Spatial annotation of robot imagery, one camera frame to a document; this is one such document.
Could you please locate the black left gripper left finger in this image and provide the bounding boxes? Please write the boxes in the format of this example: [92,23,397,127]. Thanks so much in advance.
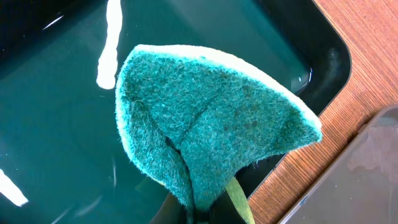
[149,193,187,224]

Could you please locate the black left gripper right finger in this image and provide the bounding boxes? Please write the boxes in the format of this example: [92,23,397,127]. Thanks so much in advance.
[210,186,249,224]

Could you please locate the green yellow scrub sponge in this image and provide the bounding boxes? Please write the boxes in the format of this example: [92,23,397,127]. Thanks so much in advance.
[116,44,322,223]

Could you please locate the dark brown serving tray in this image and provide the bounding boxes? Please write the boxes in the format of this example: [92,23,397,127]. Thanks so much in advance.
[276,104,398,224]

